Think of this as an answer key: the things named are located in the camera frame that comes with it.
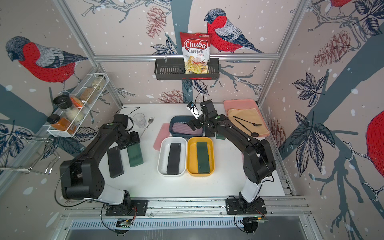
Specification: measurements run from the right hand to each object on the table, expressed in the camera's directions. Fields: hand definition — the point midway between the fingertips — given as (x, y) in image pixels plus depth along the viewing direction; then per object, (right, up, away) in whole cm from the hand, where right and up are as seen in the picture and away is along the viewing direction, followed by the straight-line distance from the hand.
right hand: (193, 116), depth 88 cm
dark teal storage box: (-8, -2, +24) cm, 26 cm away
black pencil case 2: (-12, -30, -3) cm, 32 cm away
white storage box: (-19, -21, +4) cm, 28 cm away
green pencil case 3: (-33, -22, -6) cm, 40 cm away
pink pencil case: (-21, -12, +15) cm, 28 cm away
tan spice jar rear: (-56, +12, -11) cm, 58 cm away
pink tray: (+44, +10, +35) cm, 57 cm away
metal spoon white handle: (-33, -3, +22) cm, 39 cm away
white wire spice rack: (-56, +7, -15) cm, 58 cm away
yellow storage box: (-1, -25, +2) cm, 25 cm away
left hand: (-34, -14, -1) cm, 36 cm away
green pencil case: (+6, -26, +2) cm, 26 cm away
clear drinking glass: (-37, -3, +13) cm, 40 cm away
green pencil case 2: (+18, -14, +10) cm, 25 cm away
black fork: (+44, -6, +18) cm, 48 cm away
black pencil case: (+10, -12, +12) cm, 20 cm away
